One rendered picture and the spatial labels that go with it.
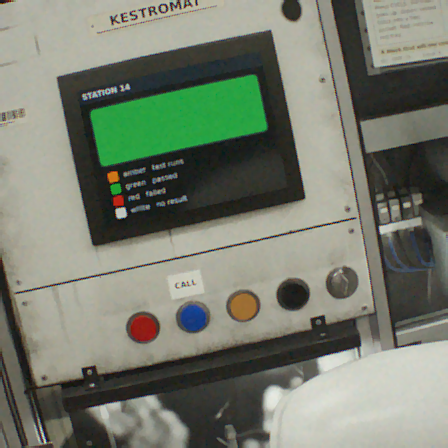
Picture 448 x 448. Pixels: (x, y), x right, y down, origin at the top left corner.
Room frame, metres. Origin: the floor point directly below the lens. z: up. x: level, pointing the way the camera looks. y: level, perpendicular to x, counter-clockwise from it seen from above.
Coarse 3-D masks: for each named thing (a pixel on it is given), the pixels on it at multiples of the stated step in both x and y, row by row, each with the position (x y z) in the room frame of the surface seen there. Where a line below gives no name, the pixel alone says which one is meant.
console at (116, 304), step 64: (64, 0) 1.40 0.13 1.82; (128, 0) 1.41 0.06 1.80; (192, 0) 1.41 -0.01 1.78; (256, 0) 1.42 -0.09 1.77; (0, 64) 1.40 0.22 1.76; (64, 64) 1.40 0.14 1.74; (128, 64) 1.39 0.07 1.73; (192, 64) 1.40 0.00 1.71; (320, 64) 1.42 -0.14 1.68; (0, 128) 1.39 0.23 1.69; (64, 128) 1.40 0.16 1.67; (320, 128) 1.42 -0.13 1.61; (0, 192) 1.39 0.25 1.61; (64, 192) 1.40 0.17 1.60; (320, 192) 1.42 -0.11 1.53; (64, 256) 1.40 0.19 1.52; (128, 256) 1.40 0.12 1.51; (192, 256) 1.41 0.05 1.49; (256, 256) 1.41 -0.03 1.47; (320, 256) 1.42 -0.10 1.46; (64, 320) 1.40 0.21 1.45; (128, 320) 1.40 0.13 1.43; (256, 320) 1.41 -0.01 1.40
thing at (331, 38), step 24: (336, 48) 1.43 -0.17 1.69; (336, 72) 1.43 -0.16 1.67; (336, 96) 1.44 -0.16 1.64; (360, 168) 1.43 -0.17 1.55; (360, 192) 1.43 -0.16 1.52; (360, 216) 1.43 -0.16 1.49; (384, 288) 1.43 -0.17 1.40; (384, 312) 1.43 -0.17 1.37; (360, 336) 1.43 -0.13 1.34; (384, 336) 1.43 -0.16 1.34
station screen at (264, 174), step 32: (224, 64) 1.39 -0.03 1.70; (256, 64) 1.39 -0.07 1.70; (96, 96) 1.38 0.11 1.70; (128, 96) 1.38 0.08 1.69; (160, 96) 1.38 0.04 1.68; (96, 160) 1.38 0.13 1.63; (128, 160) 1.38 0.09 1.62; (160, 160) 1.38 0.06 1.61; (192, 160) 1.39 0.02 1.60; (224, 160) 1.39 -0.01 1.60; (256, 160) 1.39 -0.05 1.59; (128, 192) 1.38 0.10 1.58; (160, 192) 1.38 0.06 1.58; (192, 192) 1.39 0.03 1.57; (224, 192) 1.39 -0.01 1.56; (256, 192) 1.39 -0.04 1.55
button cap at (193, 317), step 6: (192, 306) 1.40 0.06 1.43; (198, 306) 1.40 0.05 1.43; (186, 312) 1.40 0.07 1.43; (192, 312) 1.40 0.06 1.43; (198, 312) 1.40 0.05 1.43; (204, 312) 1.40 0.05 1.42; (180, 318) 1.40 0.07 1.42; (186, 318) 1.40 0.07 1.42; (192, 318) 1.40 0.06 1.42; (198, 318) 1.40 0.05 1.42; (204, 318) 1.40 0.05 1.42; (186, 324) 1.40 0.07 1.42; (192, 324) 1.40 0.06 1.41; (198, 324) 1.40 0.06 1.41; (192, 330) 1.40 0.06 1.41
